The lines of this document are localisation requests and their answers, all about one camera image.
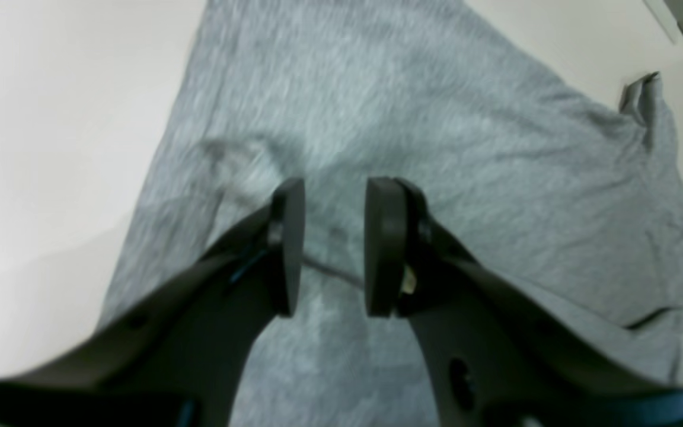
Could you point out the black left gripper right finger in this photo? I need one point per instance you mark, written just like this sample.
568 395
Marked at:
494 357

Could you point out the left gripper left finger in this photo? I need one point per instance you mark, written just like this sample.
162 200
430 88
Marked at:
176 358

